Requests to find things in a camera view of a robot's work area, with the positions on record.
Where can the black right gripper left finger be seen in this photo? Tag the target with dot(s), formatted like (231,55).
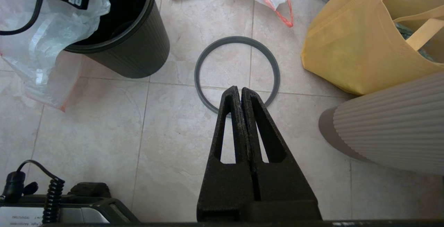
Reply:
(222,185)

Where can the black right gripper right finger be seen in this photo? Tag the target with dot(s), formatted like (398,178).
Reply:
(284,185)

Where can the black robot base chassis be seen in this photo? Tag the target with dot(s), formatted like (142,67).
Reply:
(86,209)

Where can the black round trash bin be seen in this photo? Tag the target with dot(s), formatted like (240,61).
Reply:
(138,46)

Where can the yellow shopping bag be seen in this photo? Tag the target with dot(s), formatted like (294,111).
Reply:
(347,46)

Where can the grey ribbed round object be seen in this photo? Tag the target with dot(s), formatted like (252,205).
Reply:
(399,126)

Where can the teal crumpled cloth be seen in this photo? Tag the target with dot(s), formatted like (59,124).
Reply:
(416,43)

